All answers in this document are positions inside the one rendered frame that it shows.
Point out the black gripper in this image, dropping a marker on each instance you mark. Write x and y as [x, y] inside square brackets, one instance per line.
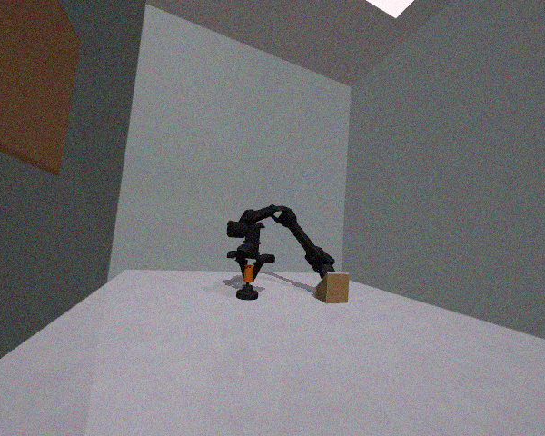
[260, 259]

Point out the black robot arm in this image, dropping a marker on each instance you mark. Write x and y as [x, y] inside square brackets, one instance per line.
[247, 226]

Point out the orange knob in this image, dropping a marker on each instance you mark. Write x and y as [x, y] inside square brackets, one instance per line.
[248, 273]

